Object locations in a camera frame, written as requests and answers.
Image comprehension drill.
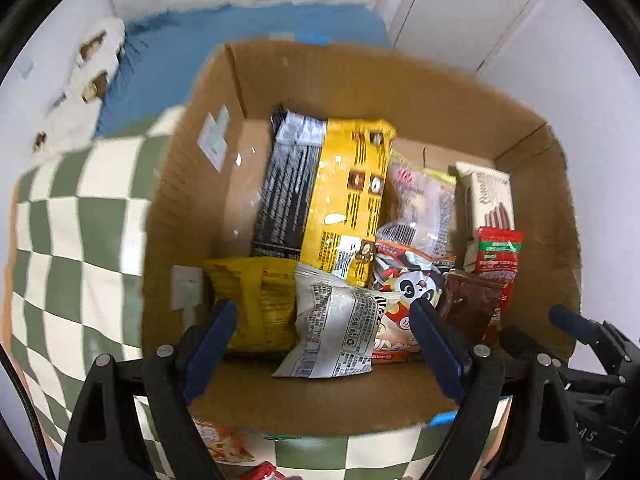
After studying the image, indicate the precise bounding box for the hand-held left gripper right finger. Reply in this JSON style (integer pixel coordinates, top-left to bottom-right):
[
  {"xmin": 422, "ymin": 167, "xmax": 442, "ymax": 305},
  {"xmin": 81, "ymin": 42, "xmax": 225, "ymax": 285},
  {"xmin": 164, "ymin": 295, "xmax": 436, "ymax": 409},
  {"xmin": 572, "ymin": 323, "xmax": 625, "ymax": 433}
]
[{"xmin": 409, "ymin": 299, "xmax": 583, "ymax": 480}]

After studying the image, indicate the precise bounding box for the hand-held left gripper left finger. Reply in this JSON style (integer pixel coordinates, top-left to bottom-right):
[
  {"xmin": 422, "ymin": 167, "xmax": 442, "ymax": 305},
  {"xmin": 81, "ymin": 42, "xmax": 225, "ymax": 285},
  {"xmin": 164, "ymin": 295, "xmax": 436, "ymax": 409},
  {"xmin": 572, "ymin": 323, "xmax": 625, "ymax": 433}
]
[{"xmin": 59, "ymin": 300, "xmax": 238, "ymax": 480}]

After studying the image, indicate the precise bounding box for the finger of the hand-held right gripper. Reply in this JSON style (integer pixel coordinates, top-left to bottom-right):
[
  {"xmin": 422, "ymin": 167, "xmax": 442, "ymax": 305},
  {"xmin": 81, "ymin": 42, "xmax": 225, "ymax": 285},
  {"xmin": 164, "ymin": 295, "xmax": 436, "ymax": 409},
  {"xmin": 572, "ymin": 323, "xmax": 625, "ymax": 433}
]
[
  {"xmin": 501, "ymin": 326, "xmax": 621, "ymax": 391},
  {"xmin": 549, "ymin": 304, "xmax": 640, "ymax": 374}
]

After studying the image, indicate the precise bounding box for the dark red snack packet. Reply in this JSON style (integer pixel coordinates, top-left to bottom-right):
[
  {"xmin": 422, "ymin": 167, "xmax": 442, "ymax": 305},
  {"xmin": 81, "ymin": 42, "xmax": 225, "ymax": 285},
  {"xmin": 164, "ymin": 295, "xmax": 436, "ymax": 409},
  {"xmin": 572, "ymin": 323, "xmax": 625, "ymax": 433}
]
[{"xmin": 437, "ymin": 270, "xmax": 507, "ymax": 346}]

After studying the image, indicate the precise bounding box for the crinkled yellow snack packet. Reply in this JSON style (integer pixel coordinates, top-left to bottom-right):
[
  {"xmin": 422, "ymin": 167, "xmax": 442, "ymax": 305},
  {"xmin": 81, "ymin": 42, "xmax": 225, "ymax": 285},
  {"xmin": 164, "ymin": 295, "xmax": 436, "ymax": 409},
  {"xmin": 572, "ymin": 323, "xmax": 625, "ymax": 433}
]
[{"xmin": 204, "ymin": 256, "xmax": 300, "ymax": 353}]

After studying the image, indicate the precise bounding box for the large panda biscuit packet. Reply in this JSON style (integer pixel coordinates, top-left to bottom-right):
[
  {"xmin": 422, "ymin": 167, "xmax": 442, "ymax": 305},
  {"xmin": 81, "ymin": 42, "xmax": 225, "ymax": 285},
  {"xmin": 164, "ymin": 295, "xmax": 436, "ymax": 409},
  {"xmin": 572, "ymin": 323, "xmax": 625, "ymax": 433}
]
[{"xmin": 370, "ymin": 240, "xmax": 458, "ymax": 365}]

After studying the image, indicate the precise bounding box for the red packet with green strip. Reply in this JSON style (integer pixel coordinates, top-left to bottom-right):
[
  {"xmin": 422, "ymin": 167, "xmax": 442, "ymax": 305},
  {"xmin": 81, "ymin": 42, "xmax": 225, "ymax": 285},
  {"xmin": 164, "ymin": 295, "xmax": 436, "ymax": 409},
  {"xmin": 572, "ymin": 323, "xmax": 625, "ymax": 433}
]
[{"xmin": 472, "ymin": 226, "xmax": 524, "ymax": 346}]

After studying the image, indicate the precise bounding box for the small panda snack packet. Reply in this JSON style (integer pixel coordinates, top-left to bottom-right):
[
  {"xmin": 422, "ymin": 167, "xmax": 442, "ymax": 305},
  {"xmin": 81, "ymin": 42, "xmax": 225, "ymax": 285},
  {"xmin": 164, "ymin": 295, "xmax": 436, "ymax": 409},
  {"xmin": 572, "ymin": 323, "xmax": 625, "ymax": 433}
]
[{"xmin": 192, "ymin": 420, "xmax": 256, "ymax": 465}]

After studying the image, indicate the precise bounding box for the white silver snack packet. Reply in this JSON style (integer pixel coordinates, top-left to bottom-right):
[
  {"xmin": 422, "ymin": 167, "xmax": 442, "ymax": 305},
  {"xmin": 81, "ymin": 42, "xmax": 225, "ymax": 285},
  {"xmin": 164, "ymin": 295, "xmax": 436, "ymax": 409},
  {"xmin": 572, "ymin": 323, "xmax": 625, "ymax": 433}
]
[{"xmin": 271, "ymin": 262, "xmax": 401, "ymax": 378}]

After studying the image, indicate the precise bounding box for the small red snack packet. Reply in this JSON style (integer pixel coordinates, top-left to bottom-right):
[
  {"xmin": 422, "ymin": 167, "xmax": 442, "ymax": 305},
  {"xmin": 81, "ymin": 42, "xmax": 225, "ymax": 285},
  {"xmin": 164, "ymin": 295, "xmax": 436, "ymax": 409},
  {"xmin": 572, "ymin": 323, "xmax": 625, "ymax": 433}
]
[{"xmin": 235, "ymin": 461, "xmax": 288, "ymax": 480}]

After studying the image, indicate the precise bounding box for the cardboard box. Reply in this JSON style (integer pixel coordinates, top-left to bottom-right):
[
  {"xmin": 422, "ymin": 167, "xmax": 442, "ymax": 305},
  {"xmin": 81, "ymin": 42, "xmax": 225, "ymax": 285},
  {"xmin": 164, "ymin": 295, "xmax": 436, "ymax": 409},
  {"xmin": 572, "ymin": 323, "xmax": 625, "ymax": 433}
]
[{"xmin": 141, "ymin": 40, "xmax": 583, "ymax": 436}]

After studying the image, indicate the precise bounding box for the white chocolate stick box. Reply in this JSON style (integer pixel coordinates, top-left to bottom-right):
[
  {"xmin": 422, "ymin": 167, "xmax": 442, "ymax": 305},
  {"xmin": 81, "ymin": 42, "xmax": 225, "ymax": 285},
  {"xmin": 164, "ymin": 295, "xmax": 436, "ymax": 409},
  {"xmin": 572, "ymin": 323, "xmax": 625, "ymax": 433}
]
[{"xmin": 455, "ymin": 160, "xmax": 516, "ymax": 273}]

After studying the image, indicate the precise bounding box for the clear packet with yellow edges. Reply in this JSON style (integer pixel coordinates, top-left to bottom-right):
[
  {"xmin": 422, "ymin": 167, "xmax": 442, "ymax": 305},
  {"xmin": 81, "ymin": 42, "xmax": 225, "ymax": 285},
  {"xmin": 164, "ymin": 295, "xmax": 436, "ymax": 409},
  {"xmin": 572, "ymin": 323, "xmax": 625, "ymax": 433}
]
[{"xmin": 375, "ymin": 152, "xmax": 458, "ymax": 261}]

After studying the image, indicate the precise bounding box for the long black snack packet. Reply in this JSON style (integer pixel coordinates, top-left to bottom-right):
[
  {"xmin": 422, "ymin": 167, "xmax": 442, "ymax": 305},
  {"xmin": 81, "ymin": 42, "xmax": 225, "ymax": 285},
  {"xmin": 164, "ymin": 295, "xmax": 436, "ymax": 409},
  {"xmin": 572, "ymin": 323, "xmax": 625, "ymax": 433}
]
[{"xmin": 250, "ymin": 105, "xmax": 331, "ymax": 263}]

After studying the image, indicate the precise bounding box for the long yellow snack packet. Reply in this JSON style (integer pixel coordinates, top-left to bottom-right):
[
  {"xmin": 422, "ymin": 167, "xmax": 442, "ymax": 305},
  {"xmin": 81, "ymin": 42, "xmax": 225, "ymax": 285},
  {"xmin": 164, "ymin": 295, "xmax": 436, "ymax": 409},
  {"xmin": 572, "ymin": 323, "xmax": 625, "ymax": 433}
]
[{"xmin": 300, "ymin": 117, "xmax": 397, "ymax": 288}]

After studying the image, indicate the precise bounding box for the green white checkered blanket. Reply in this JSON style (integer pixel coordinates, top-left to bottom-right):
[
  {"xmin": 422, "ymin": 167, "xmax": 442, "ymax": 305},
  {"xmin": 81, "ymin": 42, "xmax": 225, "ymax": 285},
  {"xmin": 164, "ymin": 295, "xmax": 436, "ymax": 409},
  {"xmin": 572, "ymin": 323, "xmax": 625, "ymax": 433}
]
[{"xmin": 7, "ymin": 105, "xmax": 516, "ymax": 480}]

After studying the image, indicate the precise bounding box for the white bear print pillow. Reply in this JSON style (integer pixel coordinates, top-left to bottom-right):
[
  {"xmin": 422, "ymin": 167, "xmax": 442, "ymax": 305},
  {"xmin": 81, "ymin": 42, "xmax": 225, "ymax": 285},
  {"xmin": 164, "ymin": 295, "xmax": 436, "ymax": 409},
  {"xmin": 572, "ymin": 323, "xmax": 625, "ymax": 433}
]
[{"xmin": 30, "ymin": 17, "xmax": 126, "ymax": 156}]

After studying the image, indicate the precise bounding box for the blue bed sheet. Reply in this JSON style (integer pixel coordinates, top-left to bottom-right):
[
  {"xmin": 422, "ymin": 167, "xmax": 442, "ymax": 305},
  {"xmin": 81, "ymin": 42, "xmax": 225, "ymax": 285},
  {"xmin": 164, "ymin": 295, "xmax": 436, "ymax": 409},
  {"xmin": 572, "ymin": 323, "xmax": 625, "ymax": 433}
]
[{"xmin": 92, "ymin": 2, "xmax": 391, "ymax": 138}]

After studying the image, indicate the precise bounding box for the white door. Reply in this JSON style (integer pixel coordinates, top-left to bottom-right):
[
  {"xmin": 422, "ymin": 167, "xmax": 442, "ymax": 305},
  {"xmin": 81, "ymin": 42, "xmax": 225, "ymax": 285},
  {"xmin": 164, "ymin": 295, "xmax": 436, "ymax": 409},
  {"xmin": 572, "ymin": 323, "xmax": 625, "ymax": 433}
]
[{"xmin": 390, "ymin": 0, "xmax": 551, "ymax": 76}]

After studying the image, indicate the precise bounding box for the black cable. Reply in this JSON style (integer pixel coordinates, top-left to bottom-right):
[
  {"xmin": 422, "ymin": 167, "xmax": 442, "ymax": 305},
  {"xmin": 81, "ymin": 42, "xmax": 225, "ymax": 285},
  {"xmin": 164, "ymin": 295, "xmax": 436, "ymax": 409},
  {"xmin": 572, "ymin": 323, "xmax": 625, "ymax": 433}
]
[{"xmin": 0, "ymin": 345, "xmax": 56, "ymax": 480}]

